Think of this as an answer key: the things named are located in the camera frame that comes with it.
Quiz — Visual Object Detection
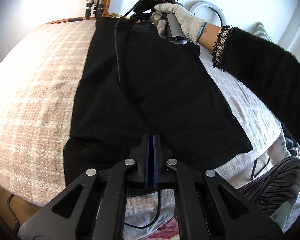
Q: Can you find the black t-shirt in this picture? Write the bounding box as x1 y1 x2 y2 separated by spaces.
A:
63 18 253 184

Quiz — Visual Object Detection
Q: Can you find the right forearm black sleeve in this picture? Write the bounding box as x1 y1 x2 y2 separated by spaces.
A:
199 23 300 145

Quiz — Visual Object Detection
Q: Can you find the white ring light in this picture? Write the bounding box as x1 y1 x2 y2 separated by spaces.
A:
189 1 226 27

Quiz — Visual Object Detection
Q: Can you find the green striped white pillow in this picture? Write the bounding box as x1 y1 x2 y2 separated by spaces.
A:
254 22 272 42

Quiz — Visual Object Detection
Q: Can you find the grey striped trouser leg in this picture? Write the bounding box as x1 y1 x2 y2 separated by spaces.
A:
238 156 300 228

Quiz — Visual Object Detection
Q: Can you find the right hand white glove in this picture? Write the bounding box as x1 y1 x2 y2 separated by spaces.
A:
153 3 206 45

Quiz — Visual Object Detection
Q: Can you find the checkered beige bed cover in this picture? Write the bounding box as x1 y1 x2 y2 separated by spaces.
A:
0 20 282 206

